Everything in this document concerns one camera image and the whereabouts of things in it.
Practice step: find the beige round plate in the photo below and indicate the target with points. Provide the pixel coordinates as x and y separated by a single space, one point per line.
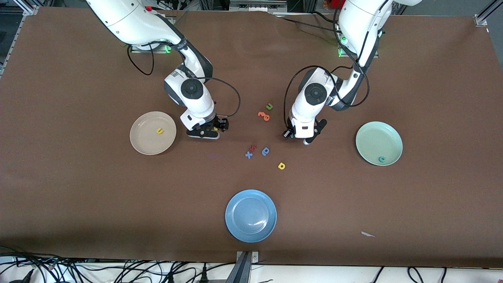
147 137

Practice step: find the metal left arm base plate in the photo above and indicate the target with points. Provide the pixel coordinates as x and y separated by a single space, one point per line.
378 56

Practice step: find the red box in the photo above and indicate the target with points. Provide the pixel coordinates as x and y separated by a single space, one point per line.
336 4

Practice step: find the aluminium corner bracket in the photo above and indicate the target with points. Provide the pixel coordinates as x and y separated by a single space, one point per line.
29 10
481 19

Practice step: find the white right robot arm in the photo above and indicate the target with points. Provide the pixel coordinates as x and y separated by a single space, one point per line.
133 19

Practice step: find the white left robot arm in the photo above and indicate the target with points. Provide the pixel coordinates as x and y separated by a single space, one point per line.
357 19

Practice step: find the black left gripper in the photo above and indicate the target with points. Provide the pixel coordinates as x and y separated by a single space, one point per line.
288 133

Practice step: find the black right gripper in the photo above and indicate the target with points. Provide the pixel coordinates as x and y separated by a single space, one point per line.
221 124

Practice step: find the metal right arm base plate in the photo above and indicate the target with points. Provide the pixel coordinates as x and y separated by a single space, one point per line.
137 50

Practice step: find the white paper scrap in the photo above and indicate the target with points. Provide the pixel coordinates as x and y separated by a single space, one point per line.
366 234

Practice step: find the pale green round plate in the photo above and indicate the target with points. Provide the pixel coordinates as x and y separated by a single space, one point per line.
379 139

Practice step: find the brown table cover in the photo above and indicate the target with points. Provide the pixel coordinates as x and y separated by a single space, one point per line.
78 188

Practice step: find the blue foam letter a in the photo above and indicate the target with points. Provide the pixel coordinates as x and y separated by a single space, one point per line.
265 151

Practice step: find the blue round plate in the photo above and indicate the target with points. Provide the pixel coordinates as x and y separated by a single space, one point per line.
250 215

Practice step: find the grey metal frame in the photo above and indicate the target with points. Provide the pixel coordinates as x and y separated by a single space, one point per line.
255 4

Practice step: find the aluminium profile with bracket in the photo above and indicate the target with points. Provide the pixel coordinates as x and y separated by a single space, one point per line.
243 269

